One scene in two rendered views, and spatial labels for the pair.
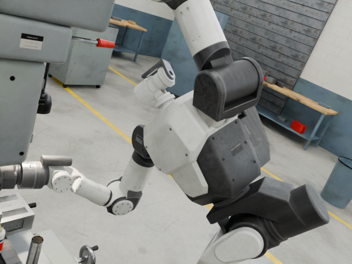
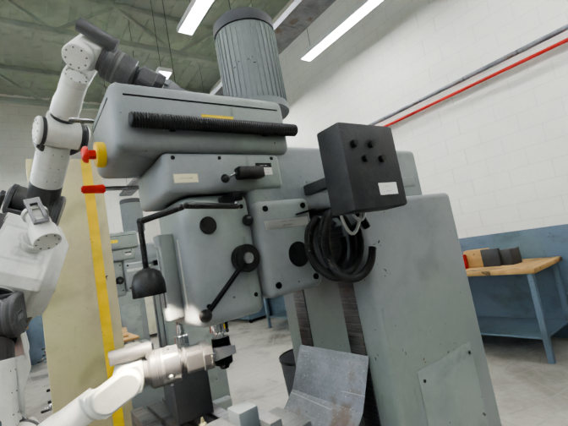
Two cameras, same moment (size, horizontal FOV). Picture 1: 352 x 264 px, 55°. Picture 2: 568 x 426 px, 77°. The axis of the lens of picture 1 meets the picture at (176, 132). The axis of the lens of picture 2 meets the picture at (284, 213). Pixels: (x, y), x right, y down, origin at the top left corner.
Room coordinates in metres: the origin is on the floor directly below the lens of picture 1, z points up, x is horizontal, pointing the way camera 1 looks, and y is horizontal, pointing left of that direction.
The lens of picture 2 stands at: (1.67, 1.00, 1.46)
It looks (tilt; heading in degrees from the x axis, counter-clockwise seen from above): 6 degrees up; 197
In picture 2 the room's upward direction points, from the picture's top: 10 degrees counter-clockwise
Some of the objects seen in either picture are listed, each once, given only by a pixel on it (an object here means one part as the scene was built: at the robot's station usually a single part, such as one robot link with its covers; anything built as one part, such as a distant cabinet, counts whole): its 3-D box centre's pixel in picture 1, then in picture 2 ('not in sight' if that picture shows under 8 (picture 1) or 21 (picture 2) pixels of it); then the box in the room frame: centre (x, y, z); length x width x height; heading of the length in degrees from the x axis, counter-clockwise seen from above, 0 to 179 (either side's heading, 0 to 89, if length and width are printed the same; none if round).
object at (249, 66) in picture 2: not in sight; (250, 71); (0.61, 0.64, 2.05); 0.20 x 0.20 x 0.32
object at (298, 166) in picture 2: not in sight; (329, 184); (0.40, 0.79, 1.66); 0.80 x 0.23 x 0.20; 144
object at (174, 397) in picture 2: not in sight; (184, 380); (0.51, 0.15, 1.06); 0.22 x 0.12 x 0.20; 47
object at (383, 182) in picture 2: not in sight; (364, 168); (0.76, 0.94, 1.62); 0.20 x 0.09 x 0.21; 144
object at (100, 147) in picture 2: not in sight; (100, 155); (0.99, 0.36, 1.76); 0.06 x 0.02 x 0.06; 54
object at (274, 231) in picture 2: not in sight; (268, 248); (0.65, 0.61, 1.47); 0.24 x 0.19 x 0.26; 54
